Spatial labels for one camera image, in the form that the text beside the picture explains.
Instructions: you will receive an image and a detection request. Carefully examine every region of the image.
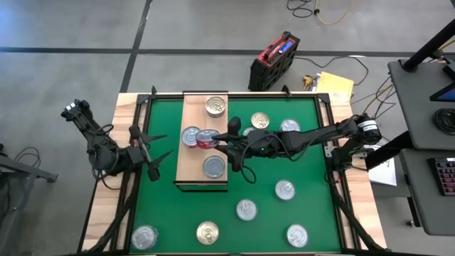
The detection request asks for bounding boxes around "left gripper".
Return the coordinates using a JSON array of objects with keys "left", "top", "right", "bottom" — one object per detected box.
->
[{"left": 122, "top": 125, "right": 175, "bottom": 183}]

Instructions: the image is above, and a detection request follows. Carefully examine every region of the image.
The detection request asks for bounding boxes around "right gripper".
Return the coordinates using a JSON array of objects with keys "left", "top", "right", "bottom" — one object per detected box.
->
[{"left": 211, "top": 115, "right": 284, "bottom": 172}]

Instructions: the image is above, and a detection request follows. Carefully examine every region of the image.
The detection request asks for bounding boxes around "red-label silver-lid can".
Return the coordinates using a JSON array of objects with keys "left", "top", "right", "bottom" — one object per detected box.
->
[
  {"left": 196, "top": 129, "right": 221, "bottom": 150},
  {"left": 181, "top": 126, "right": 200, "bottom": 149}
]

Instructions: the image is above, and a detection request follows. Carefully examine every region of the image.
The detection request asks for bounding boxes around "gold-lid can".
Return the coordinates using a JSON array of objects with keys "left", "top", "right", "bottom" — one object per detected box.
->
[
  {"left": 196, "top": 220, "right": 220, "bottom": 246},
  {"left": 205, "top": 96, "right": 227, "bottom": 119},
  {"left": 250, "top": 112, "right": 271, "bottom": 130}
]

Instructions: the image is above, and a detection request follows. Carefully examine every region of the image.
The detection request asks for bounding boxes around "green-label silver-lid can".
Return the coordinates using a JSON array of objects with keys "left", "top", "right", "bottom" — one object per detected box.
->
[{"left": 279, "top": 118, "right": 301, "bottom": 133}]

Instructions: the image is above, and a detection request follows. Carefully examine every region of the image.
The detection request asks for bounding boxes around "teal tuna can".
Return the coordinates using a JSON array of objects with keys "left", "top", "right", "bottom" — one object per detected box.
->
[
  {"left": 235, "top": 198, "right": 258, "bottom": 222},
  {"left": 274, "top": 179, "right": 296, "bottom": 201}
]

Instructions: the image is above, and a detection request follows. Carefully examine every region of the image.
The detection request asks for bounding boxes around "blue-label silver-lid can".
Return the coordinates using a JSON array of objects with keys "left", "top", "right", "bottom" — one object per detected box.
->
[{"left": 131, "top": 225, "right": 160, "bottom": 251}]

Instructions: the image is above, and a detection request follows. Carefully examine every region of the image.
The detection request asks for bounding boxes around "red and black tool case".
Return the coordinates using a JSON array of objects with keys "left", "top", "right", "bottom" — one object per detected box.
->
[{"left": 247, "top": 31, "right": 301, "bottom": 92}]

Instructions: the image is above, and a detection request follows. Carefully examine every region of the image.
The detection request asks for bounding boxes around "yellow plug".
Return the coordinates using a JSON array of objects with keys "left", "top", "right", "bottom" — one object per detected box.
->
[{"left": 301, "top": 73, "right": 316, "bottom": 92}]

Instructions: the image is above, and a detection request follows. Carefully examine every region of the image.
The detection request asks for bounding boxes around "silver pull-tab lid can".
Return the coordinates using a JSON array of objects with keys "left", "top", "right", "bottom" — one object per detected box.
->
[{"left": 286, "top": 223, "right": 309, "bottom": 249}]

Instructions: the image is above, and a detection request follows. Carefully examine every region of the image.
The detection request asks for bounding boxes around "yellow envelope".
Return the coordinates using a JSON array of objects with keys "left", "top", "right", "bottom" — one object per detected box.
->
[{"left": 316, "top": 71, "right": 355, "bottom": 99}]

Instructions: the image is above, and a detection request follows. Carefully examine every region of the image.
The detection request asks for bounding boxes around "grey metal stand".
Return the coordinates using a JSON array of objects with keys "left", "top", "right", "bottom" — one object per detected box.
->
[{"left": 0, "top": 144, "right": 59, "bottom": 256}]

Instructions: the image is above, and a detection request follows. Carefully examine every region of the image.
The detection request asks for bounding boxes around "white paper sheet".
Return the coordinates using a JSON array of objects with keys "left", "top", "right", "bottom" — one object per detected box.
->
[{"left": 368, "top": 157, "right": 398, "bottom": 187}]

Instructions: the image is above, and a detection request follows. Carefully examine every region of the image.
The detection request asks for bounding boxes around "grey keypad desk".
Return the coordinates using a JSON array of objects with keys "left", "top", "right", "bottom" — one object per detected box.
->
[{"left": 400, "top": 147, "right": 455, "bottom": 236}]

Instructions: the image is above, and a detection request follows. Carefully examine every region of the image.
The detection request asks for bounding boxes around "keypad with coloured keys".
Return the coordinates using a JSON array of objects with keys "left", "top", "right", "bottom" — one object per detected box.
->
[{"left": 428, "top": 157, "right": 455, "bottom": 197}]

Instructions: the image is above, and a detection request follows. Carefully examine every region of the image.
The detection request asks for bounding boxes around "black pole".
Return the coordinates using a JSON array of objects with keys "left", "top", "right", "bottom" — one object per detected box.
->
[{"left": 402, "top": 17, "right": 455, "bottom": 73}]

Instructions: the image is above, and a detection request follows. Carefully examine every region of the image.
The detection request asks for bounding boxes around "tablet with blue screen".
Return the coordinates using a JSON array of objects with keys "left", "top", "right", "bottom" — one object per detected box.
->
[{"left": 429, "top": 63, "right": 455, "bottom": 103}]

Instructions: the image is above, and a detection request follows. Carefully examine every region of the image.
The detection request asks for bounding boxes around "wooden shelf black frame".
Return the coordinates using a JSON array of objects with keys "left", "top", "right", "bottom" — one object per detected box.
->
[{"left": 173, "top": 90, "right": 230, "bottom": 193}]

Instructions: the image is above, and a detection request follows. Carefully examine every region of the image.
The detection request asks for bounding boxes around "thin black floor cable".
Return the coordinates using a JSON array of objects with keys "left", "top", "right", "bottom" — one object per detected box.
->
[{"left": 13, "top": 146, "right": 42, "bottom": 168}]

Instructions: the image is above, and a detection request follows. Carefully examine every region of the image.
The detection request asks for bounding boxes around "black tool case cable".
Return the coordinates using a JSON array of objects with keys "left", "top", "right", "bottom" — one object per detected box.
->
[{"left": 294, "top": 55, "right": 370, "bottom": 87}]

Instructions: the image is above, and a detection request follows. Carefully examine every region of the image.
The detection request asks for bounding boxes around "black cable bundle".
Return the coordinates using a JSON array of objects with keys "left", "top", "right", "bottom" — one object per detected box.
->
[{"left": 350, "top": 76, "right": 397, "bottom": 122}]

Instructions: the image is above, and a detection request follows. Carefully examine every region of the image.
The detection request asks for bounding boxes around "black floor cable loop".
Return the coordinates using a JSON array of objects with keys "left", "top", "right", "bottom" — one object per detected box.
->
[{"left": 286, "top": 0, "right": 321, "bottom": 18}]

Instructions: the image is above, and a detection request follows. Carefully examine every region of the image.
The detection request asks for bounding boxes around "yellow floor cable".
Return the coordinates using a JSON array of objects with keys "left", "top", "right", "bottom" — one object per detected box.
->
[{"left": 314, "top": 0, "right": 353, "bottom": 26}]

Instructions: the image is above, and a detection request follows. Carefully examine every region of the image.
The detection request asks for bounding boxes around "coiled black cable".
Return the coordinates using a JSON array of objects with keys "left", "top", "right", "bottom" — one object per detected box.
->
[{"left": 433, "top": 107, "right": 455, "bottom": 136}]

